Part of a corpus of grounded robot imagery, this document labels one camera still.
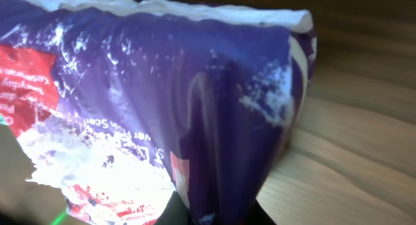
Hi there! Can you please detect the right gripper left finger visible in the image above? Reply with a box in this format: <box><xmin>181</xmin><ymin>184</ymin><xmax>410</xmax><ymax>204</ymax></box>
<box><xmin>155</xmin><ymin>192</ymin><xmax>190</xmax><ymax>225</ymax></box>

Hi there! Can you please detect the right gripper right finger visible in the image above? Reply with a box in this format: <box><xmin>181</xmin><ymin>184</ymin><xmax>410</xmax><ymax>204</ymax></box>
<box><xmin>245</xmin><ymin>201</ymin><xmax>276</xmax><ymax>225</ymax></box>

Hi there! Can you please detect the red purple snack bag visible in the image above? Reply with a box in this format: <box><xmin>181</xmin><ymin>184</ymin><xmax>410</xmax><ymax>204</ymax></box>
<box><xmin>1</xmin><ymin>0</ymin><xmax>317</xmax><ymax>224</ymax></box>

